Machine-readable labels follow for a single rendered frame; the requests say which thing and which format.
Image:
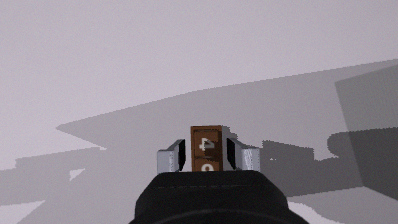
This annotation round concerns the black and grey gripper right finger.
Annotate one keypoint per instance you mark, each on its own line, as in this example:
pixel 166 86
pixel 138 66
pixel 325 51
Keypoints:
pixel 242 157

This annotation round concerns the brown wooden tray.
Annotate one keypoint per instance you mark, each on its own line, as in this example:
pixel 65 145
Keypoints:
pixel 215 127

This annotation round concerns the brown cube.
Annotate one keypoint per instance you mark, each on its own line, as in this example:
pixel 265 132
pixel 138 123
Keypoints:
pixel 206 143
pixel 207 163

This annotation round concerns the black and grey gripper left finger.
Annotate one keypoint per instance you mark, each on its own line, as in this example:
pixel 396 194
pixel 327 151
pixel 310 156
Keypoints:
pixel 173 158

